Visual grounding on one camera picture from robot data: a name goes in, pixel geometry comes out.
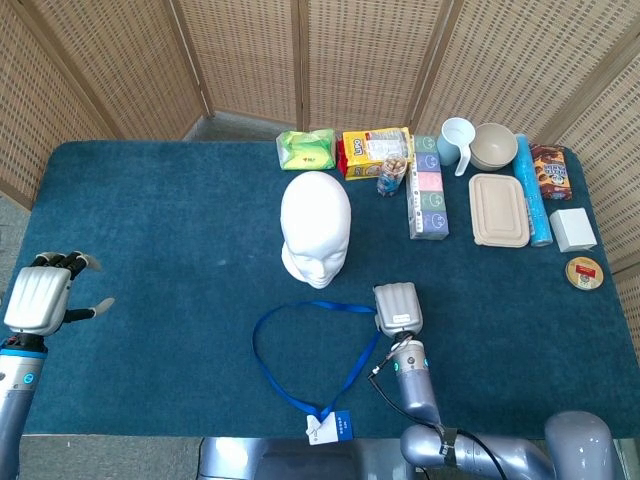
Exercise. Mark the white foam mannequin head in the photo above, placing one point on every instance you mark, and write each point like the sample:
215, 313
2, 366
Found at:
315, 220

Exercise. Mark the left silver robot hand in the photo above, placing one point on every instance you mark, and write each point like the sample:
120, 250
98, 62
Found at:
37, 300

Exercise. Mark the wicker folding screen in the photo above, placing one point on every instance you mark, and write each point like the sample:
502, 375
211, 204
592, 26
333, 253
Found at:
350, 60

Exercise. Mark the brown cookie box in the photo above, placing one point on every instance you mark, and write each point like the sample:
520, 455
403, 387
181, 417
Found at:
551, 172

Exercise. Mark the yellow biscuit box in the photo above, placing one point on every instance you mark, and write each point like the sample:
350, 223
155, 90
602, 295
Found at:
372, 155

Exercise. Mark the beige bowl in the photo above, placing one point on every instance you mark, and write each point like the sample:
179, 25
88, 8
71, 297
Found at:
494, 147

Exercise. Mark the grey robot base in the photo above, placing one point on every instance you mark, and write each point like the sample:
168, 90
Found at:
300, 465

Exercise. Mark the white square box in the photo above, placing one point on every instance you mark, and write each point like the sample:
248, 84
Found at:
572, 230

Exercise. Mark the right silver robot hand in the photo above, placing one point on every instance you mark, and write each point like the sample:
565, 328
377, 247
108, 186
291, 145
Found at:
397, 307

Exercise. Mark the pastel tissue multipack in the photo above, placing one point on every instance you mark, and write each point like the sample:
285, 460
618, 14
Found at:
428, 200

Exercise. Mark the clear plastic snack jar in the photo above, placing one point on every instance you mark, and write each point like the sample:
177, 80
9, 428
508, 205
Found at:
391, 177

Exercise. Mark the blue carpet table cover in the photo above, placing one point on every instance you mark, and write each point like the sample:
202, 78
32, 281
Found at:
150, 250

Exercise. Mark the beige lidded lunch box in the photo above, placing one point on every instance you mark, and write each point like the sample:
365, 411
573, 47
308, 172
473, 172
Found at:
499, 210

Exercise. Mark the round gold tin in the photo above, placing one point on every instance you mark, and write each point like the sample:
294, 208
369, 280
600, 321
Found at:
584, 273

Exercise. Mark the blue bag roll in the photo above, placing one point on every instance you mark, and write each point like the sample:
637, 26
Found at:
532, 195

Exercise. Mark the green snack packet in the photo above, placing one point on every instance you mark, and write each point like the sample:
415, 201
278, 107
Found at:
306, 150

